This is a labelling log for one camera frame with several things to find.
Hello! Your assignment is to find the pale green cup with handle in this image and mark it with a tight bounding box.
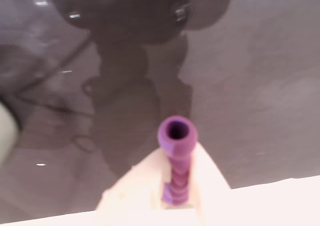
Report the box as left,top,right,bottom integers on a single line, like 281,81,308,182
0,102,22,167

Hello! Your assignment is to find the dark grey glossy mat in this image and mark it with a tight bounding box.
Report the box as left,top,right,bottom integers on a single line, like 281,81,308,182
0,0,320,223

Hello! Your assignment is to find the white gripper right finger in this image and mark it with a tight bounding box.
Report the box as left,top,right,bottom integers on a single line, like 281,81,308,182
189,140,234,226

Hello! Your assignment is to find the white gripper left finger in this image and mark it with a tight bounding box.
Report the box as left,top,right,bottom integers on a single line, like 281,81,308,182
95,147,168,212

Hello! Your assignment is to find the purple ribbed pen grip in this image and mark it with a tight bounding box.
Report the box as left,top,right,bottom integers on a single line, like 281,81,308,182
157,114,199,207

